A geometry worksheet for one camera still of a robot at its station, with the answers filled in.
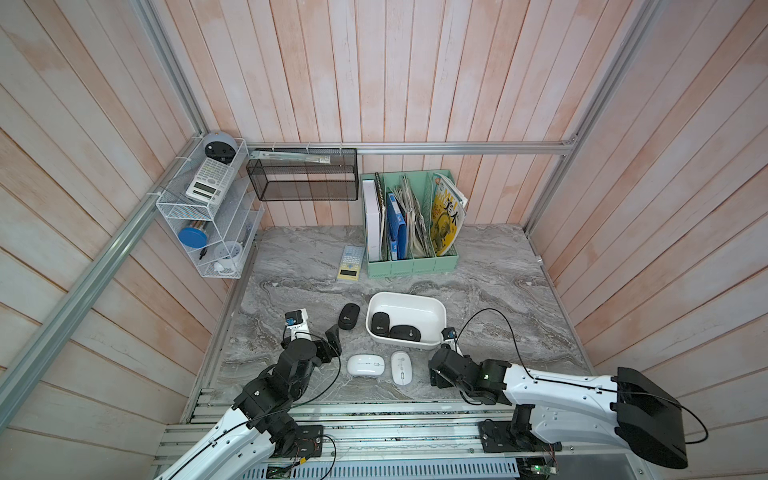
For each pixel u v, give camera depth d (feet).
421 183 3.48
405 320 3.04
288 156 2.96
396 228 3.09
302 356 1.82
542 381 1.72
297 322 2.12
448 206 3.31
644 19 2.26
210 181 2.53
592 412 1.52
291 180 3.51
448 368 2.05
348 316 3.08
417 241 3.34
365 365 2.75
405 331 2.97
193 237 2.52
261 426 1.72
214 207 2.45
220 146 2.64
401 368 2.73
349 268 3.52
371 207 2.98
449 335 2.45
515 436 2.13
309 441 2.40
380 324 2.98
